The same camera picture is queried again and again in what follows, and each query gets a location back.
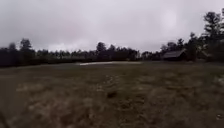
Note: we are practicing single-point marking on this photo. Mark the long tree line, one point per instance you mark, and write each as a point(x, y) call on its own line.
point(66, 55)

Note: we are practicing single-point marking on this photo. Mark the grass field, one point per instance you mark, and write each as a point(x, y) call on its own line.
point(116, 93)

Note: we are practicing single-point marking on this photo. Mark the dark shed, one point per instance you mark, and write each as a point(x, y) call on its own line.
point(173, 55)

